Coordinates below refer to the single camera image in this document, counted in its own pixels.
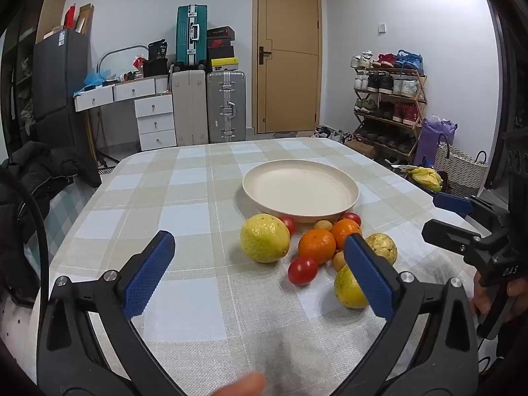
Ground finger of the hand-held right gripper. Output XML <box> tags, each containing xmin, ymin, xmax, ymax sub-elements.
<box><xmin>421</xmin><ymin>218</ymin><xmax>491</xmax><ymax>264</ymax></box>
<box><xmin>433</xmin><ymin>192</ymin><xmax>511</xmax><ymax>237</ymax></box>

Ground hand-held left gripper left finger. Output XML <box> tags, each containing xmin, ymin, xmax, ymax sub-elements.
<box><xmin>36</xmin><ymin>230</ymin><xmax>186</xmax><ymax>396</ymax></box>

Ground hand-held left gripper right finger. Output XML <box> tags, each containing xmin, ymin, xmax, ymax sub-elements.
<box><xmin>342</xmin><ymin>233</ymin><xmax>483</xmax><ymax>396</ymax></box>

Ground bumpy yellow-green guava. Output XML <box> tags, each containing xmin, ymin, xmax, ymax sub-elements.
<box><xmin>365</xmin><ymin>233</ymin><xmax>399</xmax><ymax>265</ymax></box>

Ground orange mandarin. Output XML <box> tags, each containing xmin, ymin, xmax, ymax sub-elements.
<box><xmin>330</xmin><ymin>218</ymin><xmax>363</xmax><ymax>250</ymax></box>
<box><xmin>298</xmin><ymin>228</ymin><xmax>337</xmax><ymax>265</ymax></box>

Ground cream round plate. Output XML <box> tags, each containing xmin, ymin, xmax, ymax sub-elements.
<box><xmin>242</xmin><ymin>159</ymin><xmax>359</xmax><ymax>224</ymax></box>

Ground person's right hand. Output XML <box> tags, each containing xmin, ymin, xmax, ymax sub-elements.
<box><xmin>471</xmin><ymin>270</ymin><xmax>528</xmax><ymax>318</ymax></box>

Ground person's left hand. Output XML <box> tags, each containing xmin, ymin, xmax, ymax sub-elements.
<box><xmin>212</xmin><ymin>372</ymin><xmax>266</xmax><ymax>396</ymax></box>

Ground white woven basket bag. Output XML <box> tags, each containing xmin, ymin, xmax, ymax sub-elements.
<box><xmin>435</xmin><ymin>140</ymin><xmax>489</xmax><ymax>199</ymax></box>

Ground purple gift bag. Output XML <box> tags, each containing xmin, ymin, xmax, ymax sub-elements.
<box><xmin>413</xmin><ymin>116</ymin><xmax>458</xmax><ymax>168</ymax></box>

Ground teal checked bedding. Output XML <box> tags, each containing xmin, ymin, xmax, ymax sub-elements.
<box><xmin>43</xmin><ymin>173</ymin><xmax>104</xmax><ymax>273</ymax></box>

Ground small cardboard box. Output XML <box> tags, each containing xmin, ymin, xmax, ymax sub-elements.
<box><xmin>346</xmin><ymin>139</ymin><xmax>377</xmax><ymax>159</ymax></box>

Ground wooden shoe rack with shoes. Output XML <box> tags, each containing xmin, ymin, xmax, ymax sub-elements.
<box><xmin>350</xmin><ymin>49</ymin><xmax>425</xmax><ymax>153</ymax></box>

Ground loose scattered shoes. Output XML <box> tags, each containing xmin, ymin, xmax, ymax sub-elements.
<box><xmin>314</xmin><ymin>126</ymin><xmax>351</xmax><ymax>143</ymax></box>

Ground black puffer jacket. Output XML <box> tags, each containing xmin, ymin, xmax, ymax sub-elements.
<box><xmin>0</xmin><ymin>140</ymin><xmax>102</xmax><ymax>306</ymax></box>

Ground white drawer cabinet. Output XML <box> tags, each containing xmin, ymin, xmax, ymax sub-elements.
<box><xmin>134</xmin><ymin>94</ymin><xmax>178</xmax><ymax>152</ymax></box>

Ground cream suitcase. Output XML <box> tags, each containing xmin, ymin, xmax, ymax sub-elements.
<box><xmin>171</xmin><ymin>69</ymin><xmax>209</xmax><ymax>147</ymax></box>

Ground silver suitcase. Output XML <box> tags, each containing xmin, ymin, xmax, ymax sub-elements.
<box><xmin>206</xmin><ymin>71</ymin><xmax>247</xmax><ymax>144</ymax></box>

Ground white desk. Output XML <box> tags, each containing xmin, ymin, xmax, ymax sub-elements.
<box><xmin>73</xmin><ymin>76</ymin><xmax>157</xmax><ymax>161</ymax></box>

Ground wooden door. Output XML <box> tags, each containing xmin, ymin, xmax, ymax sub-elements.
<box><xmin>253</xmin><ymin>0</ymin><xmax>322</xmax><ymax>135</ymax></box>

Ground blue plastic bag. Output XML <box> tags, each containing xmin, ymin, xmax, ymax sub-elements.
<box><xmin>83</xmin><ymin>68</ymin><xmax>112</xmax><ymax>88</ymax></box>

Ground black box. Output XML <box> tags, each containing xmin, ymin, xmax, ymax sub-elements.
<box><xmin>142</xmin><ymin>58</ymin><xmax>169</xmax><ymax>78</ymax></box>

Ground yellow and white shoebox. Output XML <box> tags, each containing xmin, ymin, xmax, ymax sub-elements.
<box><xmin>210</xmin><ymin>57</ymin><xmax>239</xmax><ymax>73</ymax></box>

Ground dark grey refrigerator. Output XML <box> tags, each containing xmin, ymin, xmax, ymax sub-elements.
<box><xmin>32</xmin><ymin>29</ymin><xmax>89</xmax><ymax>149</ymax></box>

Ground teal suitcase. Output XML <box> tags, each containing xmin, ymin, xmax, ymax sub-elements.
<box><xmin>176</xmin><ymin>4</ymin><xmax>208</xmax><ymax>67</ymax></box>

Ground tall cardboard box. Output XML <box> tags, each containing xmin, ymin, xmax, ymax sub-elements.
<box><xmin>78</xmin><ymin>4</ymin><xmax>95</xmax><ymax>36</ymax></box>

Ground black cable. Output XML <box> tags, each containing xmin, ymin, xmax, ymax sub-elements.
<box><xmin>0</xmin><ymin>175</ymin><xmax>52</xmax><ymax>310</ymax></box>

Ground arched silver mirror frame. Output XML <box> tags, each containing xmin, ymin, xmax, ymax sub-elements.
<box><xmin>96</xmin><ymin>45</ymin><xmax>149</xmax><ymax>76</ymax></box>

